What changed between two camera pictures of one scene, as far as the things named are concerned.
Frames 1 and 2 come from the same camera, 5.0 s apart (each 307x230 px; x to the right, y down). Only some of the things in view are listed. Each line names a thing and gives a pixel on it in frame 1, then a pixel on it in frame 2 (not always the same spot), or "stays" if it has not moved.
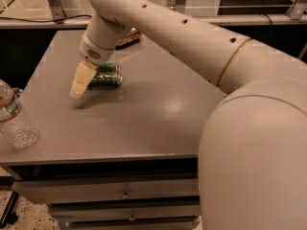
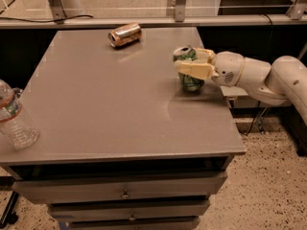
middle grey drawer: [108, 212] stays
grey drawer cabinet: [120, 157] stays
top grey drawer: [46, 193] stays
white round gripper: [93, 53] -> [226, 69]
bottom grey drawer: [168, 224] stays
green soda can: [107, 75] -> [190, 83]
